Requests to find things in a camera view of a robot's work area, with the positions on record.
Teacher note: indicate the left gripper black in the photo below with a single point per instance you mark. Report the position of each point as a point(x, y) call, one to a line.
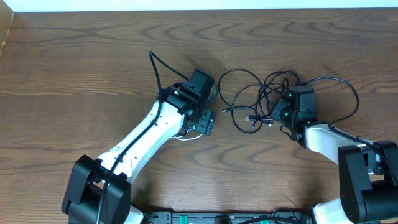
point(206, 127)

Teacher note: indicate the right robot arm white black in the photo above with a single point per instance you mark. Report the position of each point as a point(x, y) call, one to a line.
point(367, 169)

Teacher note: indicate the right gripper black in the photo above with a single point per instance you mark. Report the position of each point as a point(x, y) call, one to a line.
point(275, 113)

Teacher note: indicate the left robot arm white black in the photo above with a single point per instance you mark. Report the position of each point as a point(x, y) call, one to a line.
point(99, 190)

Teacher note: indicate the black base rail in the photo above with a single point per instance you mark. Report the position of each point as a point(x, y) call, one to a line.
point(280, 216)

